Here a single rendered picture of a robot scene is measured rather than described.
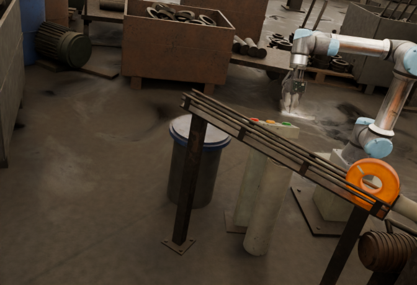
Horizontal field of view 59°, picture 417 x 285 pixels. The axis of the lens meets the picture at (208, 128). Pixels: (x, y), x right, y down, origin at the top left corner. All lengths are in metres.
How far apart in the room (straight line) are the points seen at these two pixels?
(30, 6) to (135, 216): 2.19
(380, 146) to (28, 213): 1.68
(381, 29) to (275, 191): 2.95
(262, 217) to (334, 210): 0.57
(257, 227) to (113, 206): 0.74
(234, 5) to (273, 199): 3.43
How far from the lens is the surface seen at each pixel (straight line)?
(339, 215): 2.22
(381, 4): 6.86
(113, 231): 1.87
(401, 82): 1.84
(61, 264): 1.76
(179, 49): 3.19
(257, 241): 1.82
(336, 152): 2.14
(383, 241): 1.37
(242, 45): 3.61
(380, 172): 1.25
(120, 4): 4.52
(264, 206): 1.69
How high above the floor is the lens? 1.31
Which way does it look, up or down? 28 degrees down
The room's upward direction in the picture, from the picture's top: 11 degrees clockwise
